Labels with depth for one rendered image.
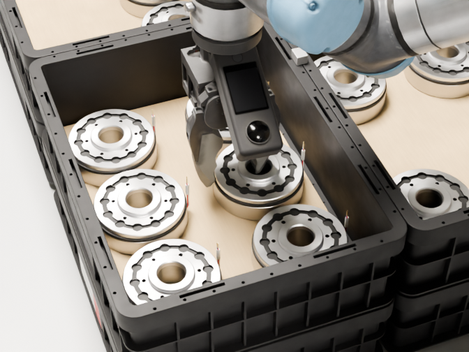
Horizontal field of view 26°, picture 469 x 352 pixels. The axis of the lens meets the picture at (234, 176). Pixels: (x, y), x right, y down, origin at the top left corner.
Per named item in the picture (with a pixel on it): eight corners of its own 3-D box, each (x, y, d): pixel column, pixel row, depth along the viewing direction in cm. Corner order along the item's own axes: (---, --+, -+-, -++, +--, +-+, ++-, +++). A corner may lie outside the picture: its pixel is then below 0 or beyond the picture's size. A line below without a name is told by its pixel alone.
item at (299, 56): (308, 63, 118) (308, 55, 117) (296, 66, 118) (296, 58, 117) (301, 54, 119) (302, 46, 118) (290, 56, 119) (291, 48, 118)
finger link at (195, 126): (218, 150, 113) (234, 89, 107) (222, 160, 112) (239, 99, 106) (178, 153, 111) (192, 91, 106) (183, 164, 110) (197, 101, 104)
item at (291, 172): (316, 191, 114) (316, 187, 114) (232, 214, 112) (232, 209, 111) (283, 133, 121) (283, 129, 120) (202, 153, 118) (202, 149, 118)
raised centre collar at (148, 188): (166, 213, 111) (165, 209, 111) (121, 222, 110) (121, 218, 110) (156, 181, 114) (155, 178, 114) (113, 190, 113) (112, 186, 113)
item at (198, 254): (237, 294, 104) (237, 290, 103) (148, 333, 101) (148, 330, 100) (192, 229, 110) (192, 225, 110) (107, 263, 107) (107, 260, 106)
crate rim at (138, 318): (411, 251, 101) (414, 235, 100) (122, 338, 94) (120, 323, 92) (263, 22, 128) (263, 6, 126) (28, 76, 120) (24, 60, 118)
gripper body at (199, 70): (244, 76, 115) (245, -13, 106) (271, 125, 109) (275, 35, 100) (180, 91, 113) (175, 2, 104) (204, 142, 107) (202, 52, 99)
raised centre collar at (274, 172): (286, 178, 115) (287, 174, 114) (246, 188, 114) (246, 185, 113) (271, 149, 118) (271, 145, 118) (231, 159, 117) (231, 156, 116)
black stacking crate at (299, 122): (398, 308, 108) (412, 238, 100) (131, 392, 101) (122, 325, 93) (261, 81, 134) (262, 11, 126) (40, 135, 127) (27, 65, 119)
